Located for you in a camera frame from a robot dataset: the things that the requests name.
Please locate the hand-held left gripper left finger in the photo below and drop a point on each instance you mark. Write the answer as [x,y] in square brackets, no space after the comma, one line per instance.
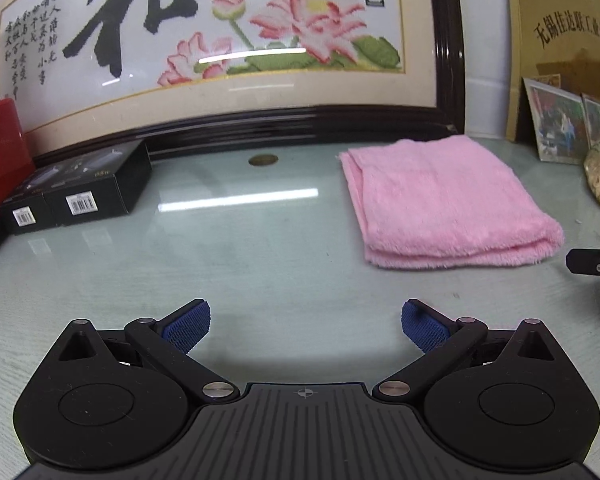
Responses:
[185,327]

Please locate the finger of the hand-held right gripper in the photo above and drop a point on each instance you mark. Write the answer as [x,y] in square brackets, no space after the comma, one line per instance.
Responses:
[587,261]

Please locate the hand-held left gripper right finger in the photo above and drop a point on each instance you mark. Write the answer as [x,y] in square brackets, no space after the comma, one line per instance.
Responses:
[424,329]

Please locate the pink towel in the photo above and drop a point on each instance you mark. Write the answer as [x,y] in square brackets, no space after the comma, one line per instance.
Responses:
[445,195]

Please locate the large printed photo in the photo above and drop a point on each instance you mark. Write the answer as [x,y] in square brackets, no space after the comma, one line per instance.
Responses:
[555,120]

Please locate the black cardboard box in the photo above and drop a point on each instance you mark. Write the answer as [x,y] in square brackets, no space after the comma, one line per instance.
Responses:
[27,200]
[100,180]

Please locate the round brass coin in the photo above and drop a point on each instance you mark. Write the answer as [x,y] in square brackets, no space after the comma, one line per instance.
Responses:
[263,160]

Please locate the gold plaque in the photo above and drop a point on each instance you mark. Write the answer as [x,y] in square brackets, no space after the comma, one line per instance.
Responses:
[565,25]

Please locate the framed lotus embroidery picture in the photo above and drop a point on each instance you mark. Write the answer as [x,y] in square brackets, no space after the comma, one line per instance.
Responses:
[130,105]

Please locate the red box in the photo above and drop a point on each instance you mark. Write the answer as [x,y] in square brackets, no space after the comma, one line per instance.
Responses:
[0,160]

